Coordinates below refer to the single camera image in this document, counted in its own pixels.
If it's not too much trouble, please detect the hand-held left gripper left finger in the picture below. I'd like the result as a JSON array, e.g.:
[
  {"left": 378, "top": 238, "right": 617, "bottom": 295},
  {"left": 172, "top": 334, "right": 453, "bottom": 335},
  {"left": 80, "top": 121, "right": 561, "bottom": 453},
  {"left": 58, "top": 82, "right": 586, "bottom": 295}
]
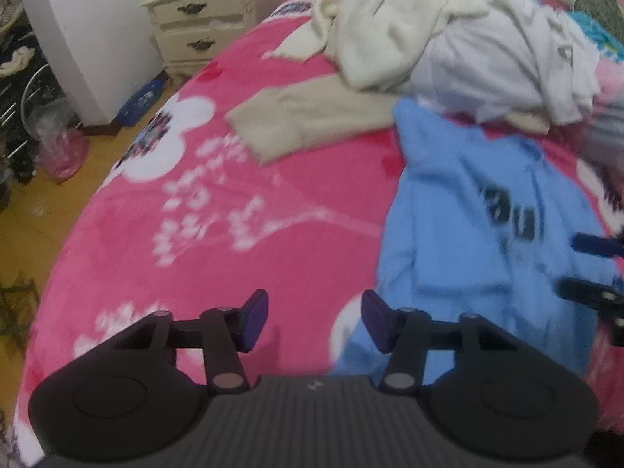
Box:
[{"left": 105, "top": 289, "right": 270, "bottom": 397}]

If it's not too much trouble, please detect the dark green patterned pillow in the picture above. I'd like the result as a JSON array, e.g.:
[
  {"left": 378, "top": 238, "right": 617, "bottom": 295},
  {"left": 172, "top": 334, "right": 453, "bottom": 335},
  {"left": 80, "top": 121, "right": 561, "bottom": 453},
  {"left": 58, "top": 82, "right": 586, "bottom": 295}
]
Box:
[{"left": 574, "top": 0, "right": 624, "bottom": 25}]

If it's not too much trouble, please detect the pink plastic bag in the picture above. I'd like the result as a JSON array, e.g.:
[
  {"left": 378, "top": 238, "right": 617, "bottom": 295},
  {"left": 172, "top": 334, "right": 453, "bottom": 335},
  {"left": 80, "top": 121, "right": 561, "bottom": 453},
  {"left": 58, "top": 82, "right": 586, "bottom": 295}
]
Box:
[{"left": 29, "top": 102, "right": 89, "bottom": 181}]

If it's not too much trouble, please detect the white garment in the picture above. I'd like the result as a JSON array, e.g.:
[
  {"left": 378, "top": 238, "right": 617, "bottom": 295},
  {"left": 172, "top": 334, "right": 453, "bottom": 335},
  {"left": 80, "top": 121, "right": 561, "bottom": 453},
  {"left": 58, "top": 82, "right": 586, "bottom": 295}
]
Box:
[{"left": 409, "top": 0, "right": 603, "bottom": 128}]

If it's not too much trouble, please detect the person's right forearm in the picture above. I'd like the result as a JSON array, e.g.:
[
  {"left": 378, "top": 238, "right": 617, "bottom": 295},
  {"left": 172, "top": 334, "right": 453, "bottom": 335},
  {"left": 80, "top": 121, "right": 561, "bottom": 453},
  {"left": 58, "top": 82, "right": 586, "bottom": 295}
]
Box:
[{"left": 582, "top": 53, "right": 624, "bottom": 171}]

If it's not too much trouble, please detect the dark green stool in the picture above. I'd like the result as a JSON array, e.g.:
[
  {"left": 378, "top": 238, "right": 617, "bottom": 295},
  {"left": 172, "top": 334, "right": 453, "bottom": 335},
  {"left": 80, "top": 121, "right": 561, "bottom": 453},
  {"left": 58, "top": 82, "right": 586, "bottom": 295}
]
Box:
[{"left": 0, "top": 280, "right": 41, "bottom": 352}]

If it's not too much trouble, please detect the pink floral blanket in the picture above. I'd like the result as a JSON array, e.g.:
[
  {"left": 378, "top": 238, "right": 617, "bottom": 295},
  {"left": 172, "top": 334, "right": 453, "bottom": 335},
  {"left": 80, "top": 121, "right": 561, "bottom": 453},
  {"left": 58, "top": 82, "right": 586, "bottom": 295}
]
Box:
[{"left": 10, "top": 0, "right": 624, "bottom": 468}]

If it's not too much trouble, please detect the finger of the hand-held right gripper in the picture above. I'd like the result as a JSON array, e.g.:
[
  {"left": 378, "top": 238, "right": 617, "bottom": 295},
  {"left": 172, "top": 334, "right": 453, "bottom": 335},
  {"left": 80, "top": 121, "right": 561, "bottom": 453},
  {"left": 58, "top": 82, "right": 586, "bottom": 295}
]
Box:
[
  {"left": 557, "top": 277, "right": 624, "bottom": 347},
  {"left": 573, "top": 232, "right": 624, "bottom": 259}
]

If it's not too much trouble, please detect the beige garment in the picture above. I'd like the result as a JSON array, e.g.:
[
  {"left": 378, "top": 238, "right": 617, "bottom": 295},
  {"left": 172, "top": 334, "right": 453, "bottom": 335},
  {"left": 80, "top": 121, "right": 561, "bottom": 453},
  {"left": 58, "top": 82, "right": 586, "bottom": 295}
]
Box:
[{"left": 227, "top": 78, "right": 551, "bottom": 167}]

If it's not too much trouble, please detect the cream rag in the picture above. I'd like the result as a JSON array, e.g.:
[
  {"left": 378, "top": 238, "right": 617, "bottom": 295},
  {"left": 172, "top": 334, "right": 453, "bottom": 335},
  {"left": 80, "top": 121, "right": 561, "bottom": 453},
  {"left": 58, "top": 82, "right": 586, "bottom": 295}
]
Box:
[{"left": 0, "top": 46, "right": 36, "bottom": 77}]

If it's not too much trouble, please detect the wheelchair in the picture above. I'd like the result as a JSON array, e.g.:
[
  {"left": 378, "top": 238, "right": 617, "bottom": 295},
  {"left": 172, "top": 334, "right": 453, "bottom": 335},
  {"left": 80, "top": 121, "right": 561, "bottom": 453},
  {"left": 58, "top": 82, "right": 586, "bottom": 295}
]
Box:
[{"left": 0, "top": 5, "right": 74, "bottom": 179}]

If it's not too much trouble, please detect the cream nightstand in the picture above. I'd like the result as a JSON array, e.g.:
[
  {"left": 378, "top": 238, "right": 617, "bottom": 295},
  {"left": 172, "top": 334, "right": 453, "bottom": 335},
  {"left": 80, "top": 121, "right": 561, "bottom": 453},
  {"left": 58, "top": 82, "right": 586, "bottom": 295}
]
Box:
[{"left": 140, "top": 0, "right": 292, "bottom": 81}]

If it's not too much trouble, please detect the blue box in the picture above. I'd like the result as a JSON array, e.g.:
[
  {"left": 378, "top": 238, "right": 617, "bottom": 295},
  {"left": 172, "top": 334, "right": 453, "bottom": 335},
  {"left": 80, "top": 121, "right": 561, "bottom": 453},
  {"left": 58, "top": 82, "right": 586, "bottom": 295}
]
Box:
[{"left": 118, "top": 78, "right": 169, "bottom": 128}]

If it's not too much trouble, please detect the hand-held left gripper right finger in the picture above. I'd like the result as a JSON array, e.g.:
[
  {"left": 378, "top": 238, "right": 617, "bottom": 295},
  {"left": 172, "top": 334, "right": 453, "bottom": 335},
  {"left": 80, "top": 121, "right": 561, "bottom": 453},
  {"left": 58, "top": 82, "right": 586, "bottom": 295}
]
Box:
[{"left": 362, "top": 290, "right": 521, "bottom": 397}]

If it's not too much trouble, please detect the blue shirt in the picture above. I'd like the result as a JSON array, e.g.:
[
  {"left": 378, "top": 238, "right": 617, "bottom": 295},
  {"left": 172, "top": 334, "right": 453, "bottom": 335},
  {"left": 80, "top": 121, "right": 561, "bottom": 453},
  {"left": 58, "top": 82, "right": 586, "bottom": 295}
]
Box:
[{"left": 336, "top": 97, "right": 624, "bottom": 377}]

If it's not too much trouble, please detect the teal cloth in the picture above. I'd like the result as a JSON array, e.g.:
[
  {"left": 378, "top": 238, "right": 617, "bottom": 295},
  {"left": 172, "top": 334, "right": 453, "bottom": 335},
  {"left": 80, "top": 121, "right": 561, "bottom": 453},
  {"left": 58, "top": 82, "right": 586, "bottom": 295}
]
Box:
[{"left": 502, "top": 0, "right": 624, "bottom": 64}]

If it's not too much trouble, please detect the cream fleece garment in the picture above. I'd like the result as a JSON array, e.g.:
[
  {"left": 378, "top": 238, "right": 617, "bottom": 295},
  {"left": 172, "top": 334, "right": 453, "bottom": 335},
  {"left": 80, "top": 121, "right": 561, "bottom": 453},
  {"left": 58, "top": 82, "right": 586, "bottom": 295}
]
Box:
[{"left": 270, "top": 0, "right": 503, "bottom": 92}]

